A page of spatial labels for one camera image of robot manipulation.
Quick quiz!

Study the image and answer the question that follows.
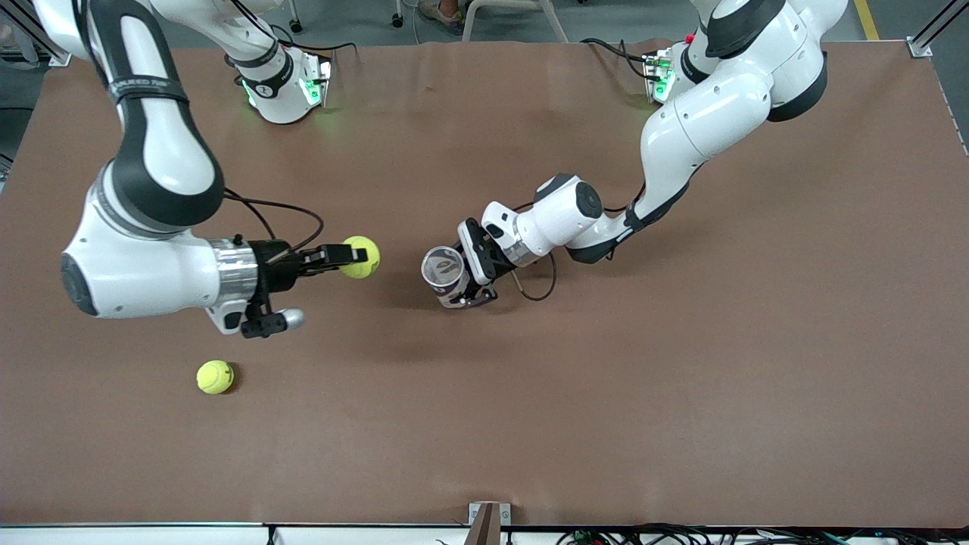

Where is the grey shoe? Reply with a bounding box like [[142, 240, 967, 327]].
[[418, 0, 465, 33]]

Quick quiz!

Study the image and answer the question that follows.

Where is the clear plastic tennis ball can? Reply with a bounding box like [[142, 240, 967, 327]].
[[421, 245, 472, 309]]

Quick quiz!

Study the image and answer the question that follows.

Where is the left arm base cable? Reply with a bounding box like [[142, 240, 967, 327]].
[[581, 37, 661, 81]]

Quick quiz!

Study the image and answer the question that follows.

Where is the brown table cover sheet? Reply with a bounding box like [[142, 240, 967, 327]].
[[0, 38, 969, 528]]

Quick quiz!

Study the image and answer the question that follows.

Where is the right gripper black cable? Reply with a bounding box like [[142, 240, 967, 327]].
[[222, 188, 326, 264]]

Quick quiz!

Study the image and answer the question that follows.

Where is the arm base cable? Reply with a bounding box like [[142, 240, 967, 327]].
[[581, 37, 661, 81], [227, 0, 359, 55]]

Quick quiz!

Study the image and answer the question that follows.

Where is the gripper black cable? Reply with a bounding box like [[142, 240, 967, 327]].
[[222, 188, 326, 264], [512, 252, 559, 302]]

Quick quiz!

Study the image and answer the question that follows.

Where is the yellow tennis ball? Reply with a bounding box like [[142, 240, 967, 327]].
[[196, 360, 235, 395], [338, 235, 382, 280]]

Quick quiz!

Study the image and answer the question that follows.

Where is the yellow floor tape strip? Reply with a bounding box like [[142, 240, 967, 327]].
[[853, 0, 880, 41]]

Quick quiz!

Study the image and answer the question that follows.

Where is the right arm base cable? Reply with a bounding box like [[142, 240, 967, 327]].
[[227, 0, 359, 55]]

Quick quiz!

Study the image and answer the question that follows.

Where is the aluminium frame profile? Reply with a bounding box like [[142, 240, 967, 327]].
[[21, 6, 75, 68], [906, 0, 969, 60]]

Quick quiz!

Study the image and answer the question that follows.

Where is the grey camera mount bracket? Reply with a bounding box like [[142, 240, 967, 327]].
[[463, 502, 513, 545]]

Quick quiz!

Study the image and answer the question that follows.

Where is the tangled cable bundle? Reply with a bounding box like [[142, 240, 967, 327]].
[[555, 522, 969, 545]]

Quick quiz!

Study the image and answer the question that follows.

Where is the white stool frame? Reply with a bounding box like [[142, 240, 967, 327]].
[[460, 0, 570, 44]]

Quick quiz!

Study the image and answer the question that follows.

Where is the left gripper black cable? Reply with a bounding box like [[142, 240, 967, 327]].
[[512, 252, 559, 302]]

